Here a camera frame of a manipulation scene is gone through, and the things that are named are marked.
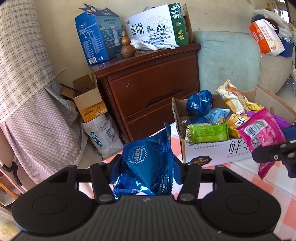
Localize purple noodle snack bag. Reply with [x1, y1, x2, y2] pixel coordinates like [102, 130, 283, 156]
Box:
[245, 110, 291, 129]

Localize pink snack bag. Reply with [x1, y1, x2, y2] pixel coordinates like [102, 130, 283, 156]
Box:
[236, 107, 287, 180]

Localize green snack packet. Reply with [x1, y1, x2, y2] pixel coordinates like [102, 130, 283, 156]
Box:
[185, 123, 229, 144]

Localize dark blue foil snack bag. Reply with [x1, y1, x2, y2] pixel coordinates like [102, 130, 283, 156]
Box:
[113, 123, 182, 199]

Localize yellow orange snack bag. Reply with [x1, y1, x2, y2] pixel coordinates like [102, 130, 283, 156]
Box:
[246, 101, 264, 111]

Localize yellow snack packet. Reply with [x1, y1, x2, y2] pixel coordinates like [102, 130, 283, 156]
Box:
[228, 113, 250, 138]

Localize light blue snack packet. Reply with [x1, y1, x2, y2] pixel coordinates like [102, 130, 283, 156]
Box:
[205, 108, 230, 125]

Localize cream bread snack packet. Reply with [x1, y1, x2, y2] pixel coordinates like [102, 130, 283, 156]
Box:
[215, 79, 249, 114]

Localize silver foil snack packet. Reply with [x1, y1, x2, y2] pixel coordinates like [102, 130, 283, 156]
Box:
[180, 116, 189, 138]

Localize cardboard milk box tray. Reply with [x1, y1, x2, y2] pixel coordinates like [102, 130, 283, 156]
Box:
[172, 85, 295, 167]

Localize pink checkered tablecloth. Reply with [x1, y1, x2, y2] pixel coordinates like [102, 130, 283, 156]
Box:
[77, 122, 296, 239]

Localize white plastic sack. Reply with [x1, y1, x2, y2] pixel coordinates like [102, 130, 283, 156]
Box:
[82, 114, 123, 159]

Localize checkered pink cloth cover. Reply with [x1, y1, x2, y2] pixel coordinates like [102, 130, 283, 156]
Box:
[1, 1, 87, 183]

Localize small open cardboard box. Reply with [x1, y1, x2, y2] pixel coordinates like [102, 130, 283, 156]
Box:
[61, 74, 107, 123]

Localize blue gift bag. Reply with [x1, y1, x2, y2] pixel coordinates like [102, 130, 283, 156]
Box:
[280, 37, 294, 58]

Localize dark red wooden cabinet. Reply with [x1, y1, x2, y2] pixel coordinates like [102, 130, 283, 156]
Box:
[90, 43, 201, 143]

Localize orange white paper bag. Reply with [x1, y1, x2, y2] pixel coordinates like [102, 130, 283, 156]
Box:
[249, 19, 285, 56]

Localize light green sofa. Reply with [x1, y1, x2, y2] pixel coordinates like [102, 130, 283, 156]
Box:
[193, 31, 295, 93]

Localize wooden gourd ornament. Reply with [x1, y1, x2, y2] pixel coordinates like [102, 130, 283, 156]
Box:
[121, 31, 136, 58]

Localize white work gloves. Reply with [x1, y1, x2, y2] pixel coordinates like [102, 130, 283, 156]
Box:
[130, 39, 179, 51]

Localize blue carton box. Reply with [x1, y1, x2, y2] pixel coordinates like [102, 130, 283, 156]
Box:
[75, 4, 122, 66]

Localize white green milk carton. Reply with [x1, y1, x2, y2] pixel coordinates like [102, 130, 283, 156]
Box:
[125, 3, 189, 46]

